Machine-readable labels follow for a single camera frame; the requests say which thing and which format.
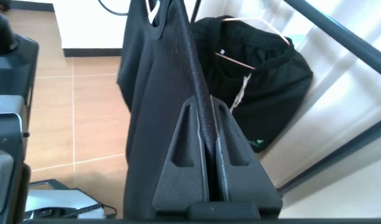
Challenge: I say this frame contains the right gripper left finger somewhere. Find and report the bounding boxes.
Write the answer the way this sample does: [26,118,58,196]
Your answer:
[152,96,209,218]

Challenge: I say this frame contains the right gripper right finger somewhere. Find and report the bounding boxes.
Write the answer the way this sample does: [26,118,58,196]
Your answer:
[210,96,283,218]

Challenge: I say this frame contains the black shorts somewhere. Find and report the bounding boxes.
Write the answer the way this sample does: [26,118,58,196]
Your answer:
[190,15,314,154]

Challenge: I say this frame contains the black garment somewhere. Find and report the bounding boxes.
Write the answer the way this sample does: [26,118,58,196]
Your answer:
[117,0,218,220]

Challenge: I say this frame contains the pink clothes hanger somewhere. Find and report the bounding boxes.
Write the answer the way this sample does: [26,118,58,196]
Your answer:
[214,17,291,70]

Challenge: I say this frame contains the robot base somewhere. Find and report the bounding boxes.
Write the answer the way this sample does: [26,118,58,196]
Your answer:
[0,0,116,224]

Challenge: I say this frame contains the beige curtain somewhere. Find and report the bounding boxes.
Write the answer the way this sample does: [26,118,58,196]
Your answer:
[258,0,381,218]
[195,0,290,35]

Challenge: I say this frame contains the black coiled cable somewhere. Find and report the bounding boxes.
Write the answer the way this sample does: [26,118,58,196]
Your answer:
[61,202,118,218]

